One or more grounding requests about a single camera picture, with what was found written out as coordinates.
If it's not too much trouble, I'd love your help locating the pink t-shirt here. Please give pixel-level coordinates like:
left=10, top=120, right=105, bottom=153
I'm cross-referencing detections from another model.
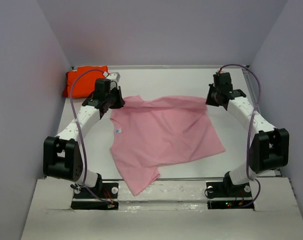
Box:
left=110, top=95, right=225, bottom=196

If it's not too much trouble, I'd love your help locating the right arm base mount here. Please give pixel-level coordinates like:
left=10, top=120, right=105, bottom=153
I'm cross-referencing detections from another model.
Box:
left=204, top=176, right=255, bottom=210

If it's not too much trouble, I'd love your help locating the aluminium table edge rail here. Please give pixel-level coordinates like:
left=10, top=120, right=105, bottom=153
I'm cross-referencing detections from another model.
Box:
left=71, top=64, right=250, bottom=71

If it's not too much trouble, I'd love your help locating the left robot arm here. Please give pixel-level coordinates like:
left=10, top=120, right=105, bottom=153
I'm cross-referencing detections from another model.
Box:
left=43, top=73, right=125, bottom=198

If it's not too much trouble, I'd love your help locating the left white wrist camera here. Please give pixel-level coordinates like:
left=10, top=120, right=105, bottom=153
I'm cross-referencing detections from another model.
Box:
left=106, top=72, right=121, bottom=89

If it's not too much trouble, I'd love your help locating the folded orange t-shirt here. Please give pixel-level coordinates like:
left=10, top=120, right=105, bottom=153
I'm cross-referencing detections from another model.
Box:
left=62, top=65, right=108, bottom=98

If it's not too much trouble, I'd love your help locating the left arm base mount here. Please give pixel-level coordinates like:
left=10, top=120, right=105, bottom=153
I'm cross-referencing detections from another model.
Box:
left=70, top=177, right=119, bottom=211

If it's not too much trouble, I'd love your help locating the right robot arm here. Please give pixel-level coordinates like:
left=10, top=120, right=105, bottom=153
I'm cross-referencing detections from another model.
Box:
left=206, top=72, right=290, bottom=196

